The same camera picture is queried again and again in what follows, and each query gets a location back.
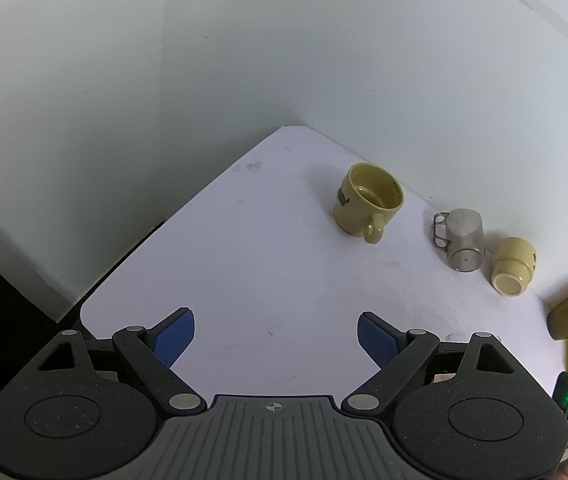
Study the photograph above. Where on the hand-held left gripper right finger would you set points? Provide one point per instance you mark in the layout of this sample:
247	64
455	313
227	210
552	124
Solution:
377	340

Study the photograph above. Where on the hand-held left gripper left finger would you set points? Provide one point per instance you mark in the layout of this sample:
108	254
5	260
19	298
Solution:
176	338

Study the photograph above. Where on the clear grey plastic cup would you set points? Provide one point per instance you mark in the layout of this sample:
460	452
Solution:
464	240

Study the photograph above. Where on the small pale yellow cup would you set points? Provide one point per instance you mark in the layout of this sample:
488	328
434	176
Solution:
511	265

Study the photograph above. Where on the large yellow mug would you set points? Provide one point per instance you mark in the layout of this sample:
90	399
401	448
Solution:
359	205

